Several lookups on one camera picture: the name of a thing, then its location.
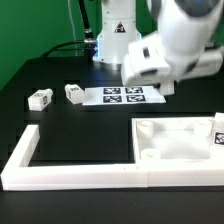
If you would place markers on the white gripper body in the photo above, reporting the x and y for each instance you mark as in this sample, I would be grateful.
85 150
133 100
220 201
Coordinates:
144 65

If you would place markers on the white square tabletop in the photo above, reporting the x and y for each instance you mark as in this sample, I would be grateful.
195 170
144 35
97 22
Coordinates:
167 139

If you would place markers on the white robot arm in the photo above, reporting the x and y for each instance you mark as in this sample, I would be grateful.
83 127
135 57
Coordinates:
181 47

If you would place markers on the white sheet with fiducial tags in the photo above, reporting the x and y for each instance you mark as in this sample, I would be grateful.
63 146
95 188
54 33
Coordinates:
122 95

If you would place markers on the white U-shaped obstacle fence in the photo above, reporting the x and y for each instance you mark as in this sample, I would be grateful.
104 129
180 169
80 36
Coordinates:
150 171

